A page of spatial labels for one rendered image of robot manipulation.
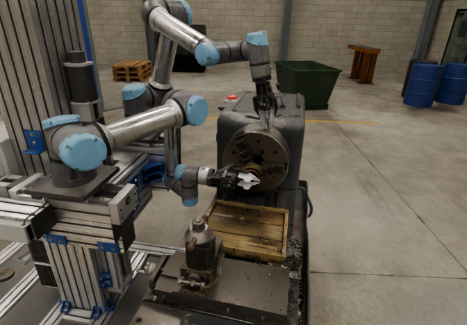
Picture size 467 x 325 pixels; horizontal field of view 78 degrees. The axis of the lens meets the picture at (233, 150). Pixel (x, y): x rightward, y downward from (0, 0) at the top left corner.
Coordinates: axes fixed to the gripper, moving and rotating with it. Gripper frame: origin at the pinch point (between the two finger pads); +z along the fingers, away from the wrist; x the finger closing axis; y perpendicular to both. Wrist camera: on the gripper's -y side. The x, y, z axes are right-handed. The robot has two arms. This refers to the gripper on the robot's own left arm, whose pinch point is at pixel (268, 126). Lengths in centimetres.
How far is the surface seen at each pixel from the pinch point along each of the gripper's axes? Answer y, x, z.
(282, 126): -27.2, 2.9, 9.7
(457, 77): -631, 338, 136
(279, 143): -10.9, 2.1, 12.2
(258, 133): -11.0, -6.4, 6.9
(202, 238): 50, -15, 15
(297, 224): -40, 4, 79
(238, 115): -29.7, -18.9, 2.9
